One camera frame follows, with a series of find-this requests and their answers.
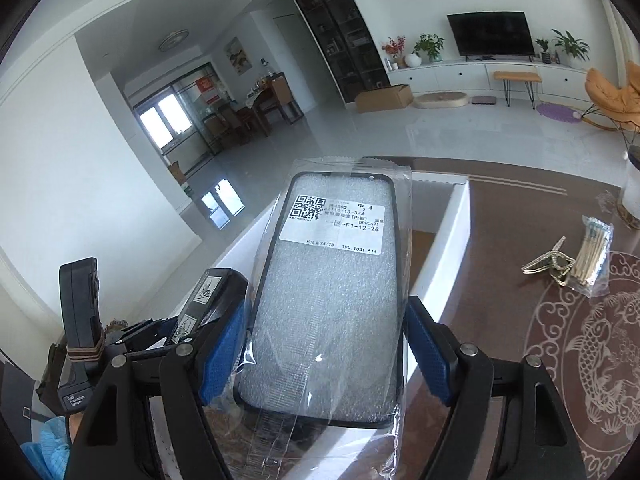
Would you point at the green plant in white pot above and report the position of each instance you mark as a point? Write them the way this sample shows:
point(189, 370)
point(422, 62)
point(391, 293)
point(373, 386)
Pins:
point(429, 46)

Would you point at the wooden bench with metal legs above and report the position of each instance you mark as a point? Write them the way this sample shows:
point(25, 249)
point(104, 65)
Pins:
point(517, 76)

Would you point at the orange lounge chair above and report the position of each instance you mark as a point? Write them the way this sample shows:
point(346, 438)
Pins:
point(610, 95)

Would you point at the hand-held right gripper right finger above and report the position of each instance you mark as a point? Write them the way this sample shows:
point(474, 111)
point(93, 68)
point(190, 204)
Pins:
point(425, 355)

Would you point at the beige pet bed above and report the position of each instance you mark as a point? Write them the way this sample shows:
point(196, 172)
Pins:
point(440, 100)

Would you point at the grey floor scale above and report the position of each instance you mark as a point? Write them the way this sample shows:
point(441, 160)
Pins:
point(483, 100)

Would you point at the small potted plant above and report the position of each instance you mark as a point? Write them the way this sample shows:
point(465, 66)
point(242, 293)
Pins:
point(542, 47)

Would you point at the round white vase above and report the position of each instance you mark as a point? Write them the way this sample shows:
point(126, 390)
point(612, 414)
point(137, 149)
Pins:
point(413, 60)

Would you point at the bag of cotton swabs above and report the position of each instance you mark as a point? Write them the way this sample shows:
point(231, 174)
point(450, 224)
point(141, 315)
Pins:
point(592, 255)

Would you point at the white television cabinet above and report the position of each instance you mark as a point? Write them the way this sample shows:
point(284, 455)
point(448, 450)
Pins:
point(450, 75)

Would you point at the open cardboard box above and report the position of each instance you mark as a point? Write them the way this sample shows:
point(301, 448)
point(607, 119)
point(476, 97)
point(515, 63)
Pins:
point(382, 100)

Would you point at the round ceiling lamp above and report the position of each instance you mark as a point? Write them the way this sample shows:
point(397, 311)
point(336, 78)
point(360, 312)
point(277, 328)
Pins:
point(174, 40)

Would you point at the dark glass display cabinet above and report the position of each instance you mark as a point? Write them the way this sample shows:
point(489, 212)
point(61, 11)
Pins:
point(340, 35)

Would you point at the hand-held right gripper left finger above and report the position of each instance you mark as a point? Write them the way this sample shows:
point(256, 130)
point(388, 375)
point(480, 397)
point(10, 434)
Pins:
point(220, 360)

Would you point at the white storage box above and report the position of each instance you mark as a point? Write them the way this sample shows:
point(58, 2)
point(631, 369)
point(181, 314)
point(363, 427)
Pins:
point(450, 220)

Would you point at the phone case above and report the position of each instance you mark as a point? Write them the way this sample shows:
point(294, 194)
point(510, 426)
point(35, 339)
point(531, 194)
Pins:
point(325, 310)

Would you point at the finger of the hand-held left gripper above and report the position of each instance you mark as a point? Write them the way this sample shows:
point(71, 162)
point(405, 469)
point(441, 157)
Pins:
point(145, 349)
point(145, 330)

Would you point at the black television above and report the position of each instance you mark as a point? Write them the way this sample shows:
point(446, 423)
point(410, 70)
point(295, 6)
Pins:
point(490, 32)

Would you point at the red flowers in vase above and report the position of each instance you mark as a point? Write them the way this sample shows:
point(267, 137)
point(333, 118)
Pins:
point(394, 50)

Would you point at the striped rhinestone hair clip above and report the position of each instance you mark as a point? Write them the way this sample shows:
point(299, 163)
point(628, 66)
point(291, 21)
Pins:
point(542, 260)

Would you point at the large leafy potted plant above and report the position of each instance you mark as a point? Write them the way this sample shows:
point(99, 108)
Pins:
point(570, 45)

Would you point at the purple round mat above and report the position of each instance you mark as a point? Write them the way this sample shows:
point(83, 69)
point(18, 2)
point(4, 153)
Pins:
point(557, 111)

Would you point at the framed wall painting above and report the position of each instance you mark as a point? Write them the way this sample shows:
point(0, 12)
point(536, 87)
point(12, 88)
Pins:
point(239, 55)

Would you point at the clear jar with black lid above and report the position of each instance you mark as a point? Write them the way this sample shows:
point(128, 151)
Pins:
point(631, 195)

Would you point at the wooden dining table with chairs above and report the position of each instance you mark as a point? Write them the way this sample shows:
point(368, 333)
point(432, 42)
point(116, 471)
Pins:
point(270, 105)

